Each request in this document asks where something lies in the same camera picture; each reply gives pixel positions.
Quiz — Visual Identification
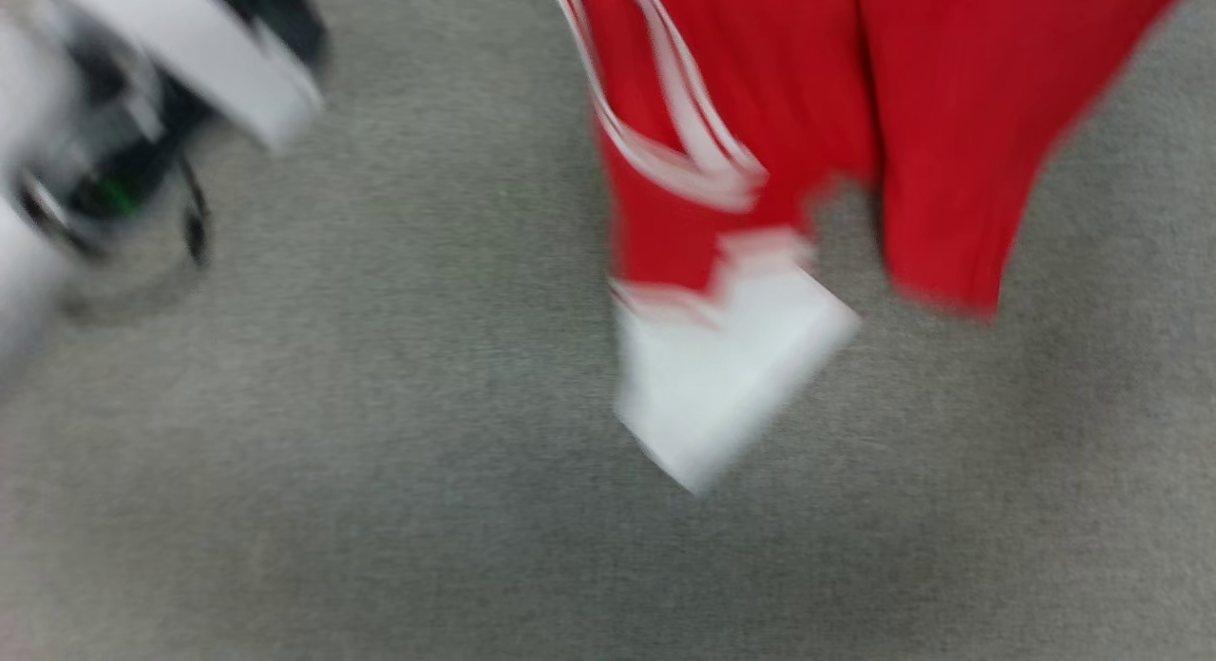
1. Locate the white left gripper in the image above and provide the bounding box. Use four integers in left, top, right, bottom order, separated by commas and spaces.
42, 0, 330, 152

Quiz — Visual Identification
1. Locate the red white jersey garment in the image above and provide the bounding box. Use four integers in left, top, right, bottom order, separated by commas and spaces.
541, 0, 1200, 496

